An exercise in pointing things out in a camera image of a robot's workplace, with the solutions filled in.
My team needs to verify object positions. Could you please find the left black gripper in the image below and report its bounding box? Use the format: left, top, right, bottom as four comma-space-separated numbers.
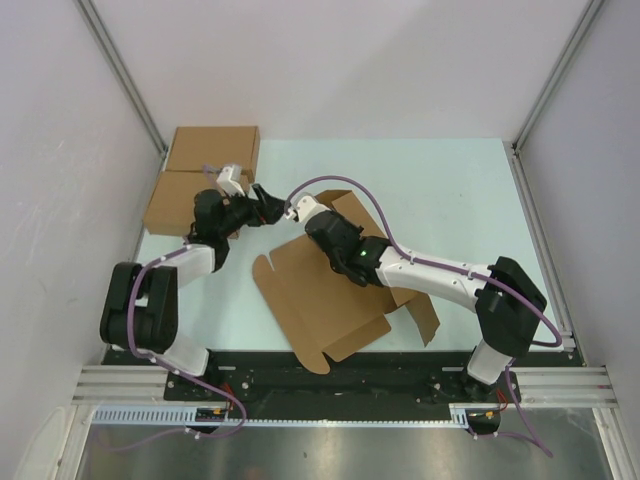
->
217, 184, 289, 238

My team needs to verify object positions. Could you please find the cardboard box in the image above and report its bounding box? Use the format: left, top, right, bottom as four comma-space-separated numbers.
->
166, 126, 261, 183
142, 170, 251, 235
251, 189, 442, 375

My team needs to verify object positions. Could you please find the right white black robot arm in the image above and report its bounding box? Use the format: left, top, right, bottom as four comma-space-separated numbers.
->
303, 207, 547, 401

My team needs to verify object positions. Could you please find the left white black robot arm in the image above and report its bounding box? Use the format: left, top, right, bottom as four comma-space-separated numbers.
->
99, 184, 285, 400

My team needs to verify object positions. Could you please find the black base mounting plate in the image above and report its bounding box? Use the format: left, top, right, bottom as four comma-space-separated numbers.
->
102, 349, 586, 404

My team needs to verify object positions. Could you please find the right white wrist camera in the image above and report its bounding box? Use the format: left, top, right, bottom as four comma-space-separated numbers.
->
284, 194, 326, 224

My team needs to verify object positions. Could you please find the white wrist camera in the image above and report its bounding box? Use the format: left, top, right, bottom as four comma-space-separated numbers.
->
216, 164, 246, 197
284, 194, 326, 224

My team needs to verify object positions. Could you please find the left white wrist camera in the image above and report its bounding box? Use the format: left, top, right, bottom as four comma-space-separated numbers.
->
216, 164, 246, 197

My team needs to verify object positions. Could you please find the right aluminium frame post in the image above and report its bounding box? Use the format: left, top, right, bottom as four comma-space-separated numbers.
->
514, 0, 606, 151

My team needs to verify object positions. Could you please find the aluminium frame post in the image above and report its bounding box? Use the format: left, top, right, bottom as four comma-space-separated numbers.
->
73, 0, 168, 158
514, 0, 606, 151

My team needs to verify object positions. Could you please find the white slotted cable duct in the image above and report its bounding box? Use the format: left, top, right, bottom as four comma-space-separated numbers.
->
93, 400, 497, 428

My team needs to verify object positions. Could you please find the left aluminium frame post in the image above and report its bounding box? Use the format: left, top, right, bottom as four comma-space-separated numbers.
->
73, 0, 168, 158

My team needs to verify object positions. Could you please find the aluminium front rail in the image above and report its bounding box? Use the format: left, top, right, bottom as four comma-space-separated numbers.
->
72, 366, 617, 408

